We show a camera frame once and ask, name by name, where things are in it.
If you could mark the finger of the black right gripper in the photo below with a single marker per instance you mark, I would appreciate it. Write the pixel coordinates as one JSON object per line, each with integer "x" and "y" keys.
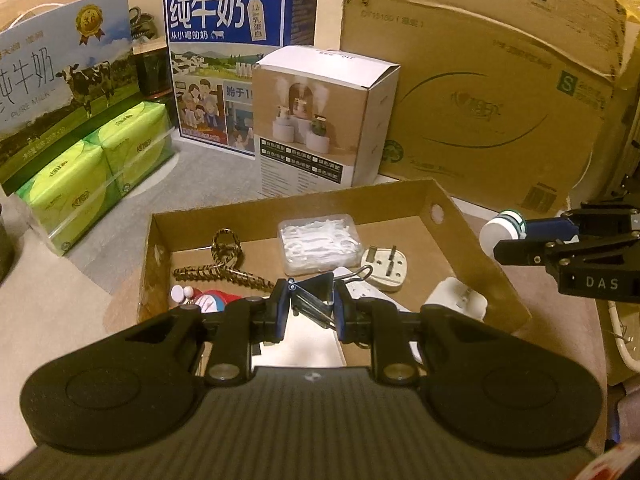
{"x": 547, "y": 227}
{"x": 537, "y": 252}

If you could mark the white three-pin plug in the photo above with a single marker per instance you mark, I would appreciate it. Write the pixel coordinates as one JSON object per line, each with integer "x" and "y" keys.
{"x": 389, "y": 267}

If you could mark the shallow cardboard tray box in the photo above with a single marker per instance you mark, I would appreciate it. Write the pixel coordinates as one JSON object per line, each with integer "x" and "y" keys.
{"x": 416, "y": 217}

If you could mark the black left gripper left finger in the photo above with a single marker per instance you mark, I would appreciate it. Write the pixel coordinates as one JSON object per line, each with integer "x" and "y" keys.
{"x": 234, "y": 332}

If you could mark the leopard print hair claw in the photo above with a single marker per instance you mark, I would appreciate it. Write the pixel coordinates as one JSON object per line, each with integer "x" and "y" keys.
{"x": 227, "y": 255}

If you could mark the blue milk carton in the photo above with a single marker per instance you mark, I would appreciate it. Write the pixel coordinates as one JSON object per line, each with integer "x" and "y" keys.
{"x": 213, "y": 47}

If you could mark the clear dental floss pick box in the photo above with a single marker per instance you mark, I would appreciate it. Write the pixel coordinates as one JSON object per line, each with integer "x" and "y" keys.
{"x": 318, "y": 244}

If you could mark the white humidifier product box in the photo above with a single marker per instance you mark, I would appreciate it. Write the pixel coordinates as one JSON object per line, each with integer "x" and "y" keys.
{"x": 320, "y": 119}

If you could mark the Doraemon toy figure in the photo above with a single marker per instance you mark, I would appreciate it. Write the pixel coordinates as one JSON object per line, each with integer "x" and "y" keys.
{"x": 208, "y": 301}

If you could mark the green tissue pack bundle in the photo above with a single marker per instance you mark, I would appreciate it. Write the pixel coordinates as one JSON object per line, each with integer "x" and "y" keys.
{"x": 66, "y": 198}

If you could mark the dark green tin lower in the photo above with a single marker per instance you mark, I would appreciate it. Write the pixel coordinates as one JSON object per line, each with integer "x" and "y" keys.
{"x": 7, "y": 252}

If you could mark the dark jars behind cartons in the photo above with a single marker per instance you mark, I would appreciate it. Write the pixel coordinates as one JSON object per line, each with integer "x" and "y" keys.
{"x": 150, "y": 54}

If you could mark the white two-pin adapter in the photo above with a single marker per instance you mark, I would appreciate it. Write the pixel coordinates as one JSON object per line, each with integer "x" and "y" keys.
{"x": 455, "y": 295}

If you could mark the green pasture milk carton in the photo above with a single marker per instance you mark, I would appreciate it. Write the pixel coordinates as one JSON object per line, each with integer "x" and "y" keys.
{"x": 63, "y": 72}

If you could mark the large brown cardboard box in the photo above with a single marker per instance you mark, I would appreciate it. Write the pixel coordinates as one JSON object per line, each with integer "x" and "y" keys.
{"x": 500, "y": 101}

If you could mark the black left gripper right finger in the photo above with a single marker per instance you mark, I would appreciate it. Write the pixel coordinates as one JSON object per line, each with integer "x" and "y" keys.
{"x": 378, "y": 324}

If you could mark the white remote control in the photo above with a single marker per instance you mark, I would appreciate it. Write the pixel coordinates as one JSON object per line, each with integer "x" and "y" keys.
{"x": 359, "y": 288}

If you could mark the white square tray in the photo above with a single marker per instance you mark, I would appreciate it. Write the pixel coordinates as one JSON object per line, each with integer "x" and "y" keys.
{"x": 305, "y": 344}

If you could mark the green white tape roll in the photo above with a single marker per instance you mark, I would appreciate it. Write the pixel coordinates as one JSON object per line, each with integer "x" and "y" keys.
{"x": 508, "y": 225}

